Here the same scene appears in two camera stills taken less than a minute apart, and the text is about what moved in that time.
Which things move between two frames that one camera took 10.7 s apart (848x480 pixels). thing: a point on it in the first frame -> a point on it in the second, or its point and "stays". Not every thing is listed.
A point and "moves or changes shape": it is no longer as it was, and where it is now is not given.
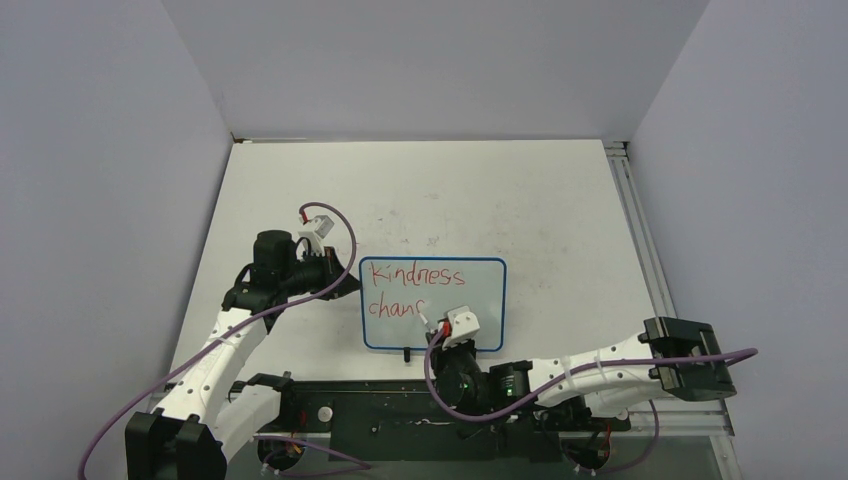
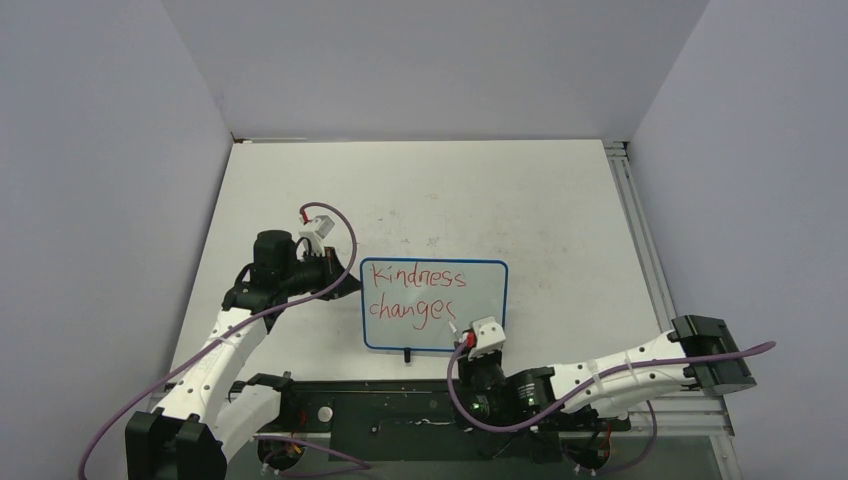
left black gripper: x=331 y=269 stays
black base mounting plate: x=392 y=419 stays
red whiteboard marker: x=425 y=320 moves or changes shape
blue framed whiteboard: x=394 y=290 stays
